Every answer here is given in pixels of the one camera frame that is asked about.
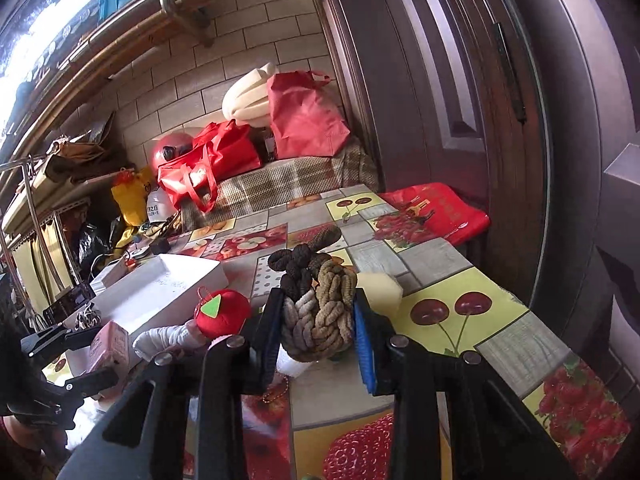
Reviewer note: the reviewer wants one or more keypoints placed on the red apple plush toy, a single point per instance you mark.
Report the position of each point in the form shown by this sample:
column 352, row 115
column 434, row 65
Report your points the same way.
column 222, row 312

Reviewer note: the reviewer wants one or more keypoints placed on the pink helmet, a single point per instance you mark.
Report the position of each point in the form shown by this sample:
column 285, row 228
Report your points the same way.
column 167, row 147

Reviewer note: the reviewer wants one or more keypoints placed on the cream foam roll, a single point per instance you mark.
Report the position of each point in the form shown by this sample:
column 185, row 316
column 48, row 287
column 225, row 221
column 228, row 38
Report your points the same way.
column 247, row 97

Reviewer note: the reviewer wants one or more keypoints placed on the fruit print tablecloth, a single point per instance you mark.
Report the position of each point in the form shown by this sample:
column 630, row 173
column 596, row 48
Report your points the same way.
column 450, row 270

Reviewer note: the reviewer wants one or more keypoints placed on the red non-woven bag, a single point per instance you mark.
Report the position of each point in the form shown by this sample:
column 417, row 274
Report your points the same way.
column 305, row 115

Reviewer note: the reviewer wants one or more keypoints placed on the metal shelf rack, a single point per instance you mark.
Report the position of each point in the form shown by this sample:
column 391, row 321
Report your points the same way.
column 50, row 200

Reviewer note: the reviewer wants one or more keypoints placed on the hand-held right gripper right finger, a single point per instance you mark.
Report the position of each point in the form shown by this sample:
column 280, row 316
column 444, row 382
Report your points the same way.
column 365, row 355

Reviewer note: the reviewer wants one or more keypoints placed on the yellow bag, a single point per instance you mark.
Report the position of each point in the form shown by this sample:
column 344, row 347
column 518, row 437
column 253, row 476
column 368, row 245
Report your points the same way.
column 131, row 195

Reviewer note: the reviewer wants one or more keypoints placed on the black charger block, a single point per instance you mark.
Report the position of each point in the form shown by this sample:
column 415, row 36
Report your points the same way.
column 161, row 245

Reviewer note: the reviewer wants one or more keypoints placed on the dark brown door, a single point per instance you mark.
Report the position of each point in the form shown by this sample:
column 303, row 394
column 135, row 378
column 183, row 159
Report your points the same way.
column 450, row 85

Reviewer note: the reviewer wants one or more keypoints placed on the bamboo poles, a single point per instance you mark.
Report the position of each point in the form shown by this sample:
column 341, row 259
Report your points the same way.
column 150, row 15

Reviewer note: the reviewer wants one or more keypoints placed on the yellow sponge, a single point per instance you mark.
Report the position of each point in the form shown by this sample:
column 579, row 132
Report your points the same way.
column 380, row 292

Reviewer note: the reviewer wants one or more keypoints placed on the window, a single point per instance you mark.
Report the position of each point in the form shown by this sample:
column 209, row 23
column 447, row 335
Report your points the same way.
column 45, row 25

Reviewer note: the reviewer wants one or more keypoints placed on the brown paper bags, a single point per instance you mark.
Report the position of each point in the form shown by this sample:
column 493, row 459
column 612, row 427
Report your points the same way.
column 80, row 155

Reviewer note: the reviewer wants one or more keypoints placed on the black plastic bag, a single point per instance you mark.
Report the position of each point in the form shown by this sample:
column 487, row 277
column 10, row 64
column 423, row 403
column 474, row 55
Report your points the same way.
column 90, row 245

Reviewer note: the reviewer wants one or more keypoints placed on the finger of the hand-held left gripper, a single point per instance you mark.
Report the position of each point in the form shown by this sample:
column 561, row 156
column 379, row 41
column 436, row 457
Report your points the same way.
column 85, row 385
column 50, row 340

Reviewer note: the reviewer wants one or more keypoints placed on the person's left forearm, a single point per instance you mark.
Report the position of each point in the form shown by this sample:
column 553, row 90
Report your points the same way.
column 25, row 440

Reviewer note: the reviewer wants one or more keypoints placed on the yellow curtain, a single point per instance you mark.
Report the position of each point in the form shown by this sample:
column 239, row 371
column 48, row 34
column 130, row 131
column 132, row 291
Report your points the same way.
column 35, row 265

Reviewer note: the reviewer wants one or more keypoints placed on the pink packet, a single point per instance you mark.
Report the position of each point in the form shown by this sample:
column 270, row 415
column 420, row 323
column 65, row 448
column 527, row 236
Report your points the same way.
column 107, row 347

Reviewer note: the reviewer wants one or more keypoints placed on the plaid sofa cover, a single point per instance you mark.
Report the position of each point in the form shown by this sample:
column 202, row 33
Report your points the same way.
column 285, row 180

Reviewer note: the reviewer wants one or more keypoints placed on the yellow cloth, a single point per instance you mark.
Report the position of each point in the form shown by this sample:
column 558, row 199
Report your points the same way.
column 125, row 237

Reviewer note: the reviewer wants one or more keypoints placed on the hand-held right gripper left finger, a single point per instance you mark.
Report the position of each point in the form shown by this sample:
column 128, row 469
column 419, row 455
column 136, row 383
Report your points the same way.
column 270, row 330

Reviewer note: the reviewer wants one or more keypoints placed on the red printed stool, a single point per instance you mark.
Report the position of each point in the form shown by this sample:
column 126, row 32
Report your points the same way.
column 435, row 215

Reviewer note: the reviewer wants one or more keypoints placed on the white flat round-cornered device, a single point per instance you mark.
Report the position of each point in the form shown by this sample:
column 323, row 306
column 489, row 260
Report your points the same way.
column 137, row 252

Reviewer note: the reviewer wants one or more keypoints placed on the glossy red tote bag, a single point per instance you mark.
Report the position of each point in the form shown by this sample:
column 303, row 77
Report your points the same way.
column 215, row 157

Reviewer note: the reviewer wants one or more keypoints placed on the curved metal rail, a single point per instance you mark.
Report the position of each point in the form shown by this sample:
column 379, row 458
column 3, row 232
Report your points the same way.
column 31, row 200

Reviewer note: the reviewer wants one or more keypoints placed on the white rolled sock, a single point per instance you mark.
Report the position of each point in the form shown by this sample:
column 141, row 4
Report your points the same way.
column 160, row 340

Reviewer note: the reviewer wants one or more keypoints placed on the white cardboard box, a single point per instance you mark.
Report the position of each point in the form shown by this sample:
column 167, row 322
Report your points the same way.
column 165, row 290

